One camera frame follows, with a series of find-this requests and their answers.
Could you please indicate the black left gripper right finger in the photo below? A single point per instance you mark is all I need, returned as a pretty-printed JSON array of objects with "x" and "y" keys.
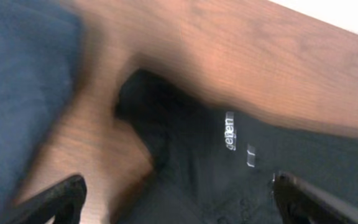
[{"x": 300, "y": 202}]

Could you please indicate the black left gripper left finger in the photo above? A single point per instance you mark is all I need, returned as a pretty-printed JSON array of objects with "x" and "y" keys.
[{"x": 62, "y": 202}]

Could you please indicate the black shirt with white logo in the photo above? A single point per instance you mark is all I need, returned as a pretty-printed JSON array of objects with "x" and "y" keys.
[{"x": 216, "y": 165}]

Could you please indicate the folded navy blue garment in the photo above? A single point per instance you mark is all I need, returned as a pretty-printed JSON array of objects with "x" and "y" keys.
[{"x": 40, "y": 48}]

